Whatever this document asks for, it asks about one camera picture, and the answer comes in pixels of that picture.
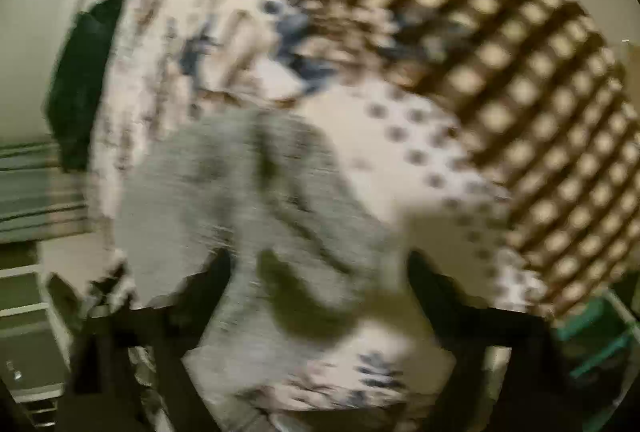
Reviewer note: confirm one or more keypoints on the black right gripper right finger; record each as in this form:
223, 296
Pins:
535, 391

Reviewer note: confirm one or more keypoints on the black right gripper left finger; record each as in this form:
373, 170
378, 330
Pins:
102, 393

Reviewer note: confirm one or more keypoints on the grey fuzzy pants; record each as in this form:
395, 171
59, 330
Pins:
264, 187

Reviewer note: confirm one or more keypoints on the dark green folded garment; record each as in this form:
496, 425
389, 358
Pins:
77, 81

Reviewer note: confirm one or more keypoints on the floral white bed blanket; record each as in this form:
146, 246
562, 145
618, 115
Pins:
175, 62

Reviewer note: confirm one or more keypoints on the brown checkered bed sheet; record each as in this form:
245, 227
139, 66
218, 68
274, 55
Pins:
542, 108

